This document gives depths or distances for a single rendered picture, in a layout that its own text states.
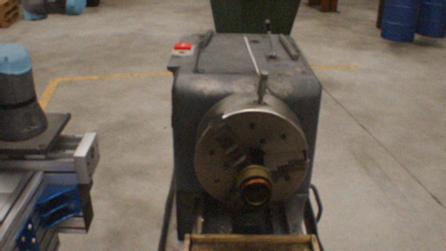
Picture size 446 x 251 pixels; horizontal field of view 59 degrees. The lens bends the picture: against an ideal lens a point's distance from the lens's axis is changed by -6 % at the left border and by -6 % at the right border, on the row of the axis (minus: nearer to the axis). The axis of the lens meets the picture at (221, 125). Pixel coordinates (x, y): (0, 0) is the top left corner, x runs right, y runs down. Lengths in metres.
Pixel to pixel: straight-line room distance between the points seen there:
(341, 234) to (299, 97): 1.53
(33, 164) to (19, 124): 0.12
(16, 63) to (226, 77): 0.58
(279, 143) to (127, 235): 1.63
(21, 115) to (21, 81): 0.09
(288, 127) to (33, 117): 0.67
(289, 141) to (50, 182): 0.66
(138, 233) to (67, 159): 1.47
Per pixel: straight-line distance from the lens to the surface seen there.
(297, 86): 1.24
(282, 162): 1.09
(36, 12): 1.39
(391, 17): 7.41
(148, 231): 2.59
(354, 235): 2.66
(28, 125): 1.18
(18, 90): 1.14
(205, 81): 1.23
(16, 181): 1.18
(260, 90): 1.08
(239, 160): 1.05
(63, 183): 1.21
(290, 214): 1.32
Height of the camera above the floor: 1.67
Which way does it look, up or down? 26 degrees down
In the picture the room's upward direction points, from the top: 1 degrees clockwise
